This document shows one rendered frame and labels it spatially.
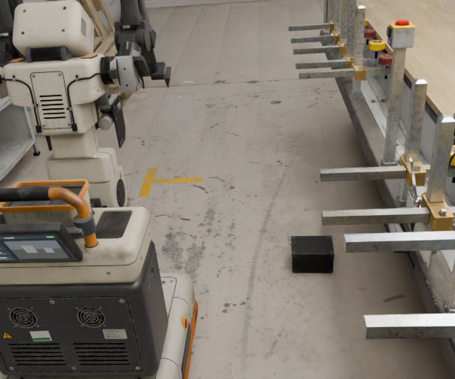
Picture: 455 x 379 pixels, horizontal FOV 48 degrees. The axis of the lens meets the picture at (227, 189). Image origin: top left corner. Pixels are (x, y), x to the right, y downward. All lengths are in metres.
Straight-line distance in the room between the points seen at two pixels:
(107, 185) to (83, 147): 0.16
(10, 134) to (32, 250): 2.78
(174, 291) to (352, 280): 0.89
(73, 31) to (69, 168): 0.46
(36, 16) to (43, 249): 0.70
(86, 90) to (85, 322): 0.70
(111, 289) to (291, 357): 0.92
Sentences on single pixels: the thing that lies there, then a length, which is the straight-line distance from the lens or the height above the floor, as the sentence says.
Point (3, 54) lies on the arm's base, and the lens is 1.85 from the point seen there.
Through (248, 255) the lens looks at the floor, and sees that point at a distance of 2.68.
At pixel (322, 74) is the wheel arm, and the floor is 0.84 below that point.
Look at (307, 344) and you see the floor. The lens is 2.23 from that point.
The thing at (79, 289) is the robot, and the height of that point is 0.68.
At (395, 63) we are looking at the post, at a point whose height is 1.10.
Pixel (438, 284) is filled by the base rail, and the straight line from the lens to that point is 1.49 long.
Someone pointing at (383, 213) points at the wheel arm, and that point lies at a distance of 1.44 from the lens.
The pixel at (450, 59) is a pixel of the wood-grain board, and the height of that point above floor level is 0.90.
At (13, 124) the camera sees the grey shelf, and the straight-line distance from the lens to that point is 4.14.
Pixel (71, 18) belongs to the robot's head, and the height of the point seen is 1.35.
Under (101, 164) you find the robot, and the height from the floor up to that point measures 0.88.
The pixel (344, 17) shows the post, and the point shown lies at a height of 0.98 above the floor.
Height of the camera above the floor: 1.64
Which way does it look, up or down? 30 degrees down
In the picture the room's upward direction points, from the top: 5 degrees counter-clockwise
